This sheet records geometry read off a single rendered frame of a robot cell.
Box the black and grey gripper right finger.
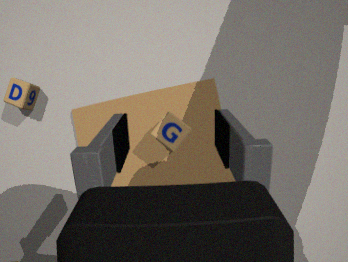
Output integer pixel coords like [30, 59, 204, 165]
[215, 109, 273, 192]

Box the tan flat mat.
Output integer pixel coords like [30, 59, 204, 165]
[72, 78, 235, 187]

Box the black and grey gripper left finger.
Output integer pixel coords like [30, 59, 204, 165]
[70, 113, 130, 200]

